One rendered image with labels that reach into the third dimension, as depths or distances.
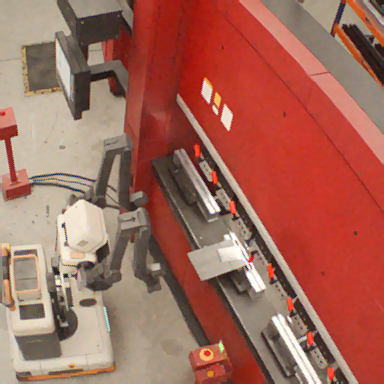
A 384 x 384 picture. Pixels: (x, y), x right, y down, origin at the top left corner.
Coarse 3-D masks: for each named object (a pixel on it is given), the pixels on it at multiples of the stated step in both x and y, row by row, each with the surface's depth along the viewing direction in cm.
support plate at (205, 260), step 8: (208, 248) 292; (192, 256) 288; (200, 256) 288; (208, 256) 289; (216, 256) 289; (200, 264) 285; (208, 264) 286; (216, 264) 286; (224, 264) 287; (232, 264) 287; (240, 264) 288; (200, 272) 282; (208, 272) 282; (216, 272) 283; (224, 272) 284
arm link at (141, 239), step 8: (144, 208) 227; (144, 232) 221; (136, 240) 231; (144, 240) 231; (136, 248) 235; (144, 248) 236; (136, 256) 240; (144, 256) 241; (136, 264) 245; (144, 264) 246; (136, 272) 249; (144, 272) 251
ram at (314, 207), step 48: (192, 48) 274; (240, 48) 230; (192, 96) 290; (240, 96) 243; (288, 96) 207; (240, 144) 256; (288, 144) 217; (288, 192) 227; (336, 192) 194; (288, 240) 236; (336, 240) 201; (336, 288) 208; (336, 336) 215
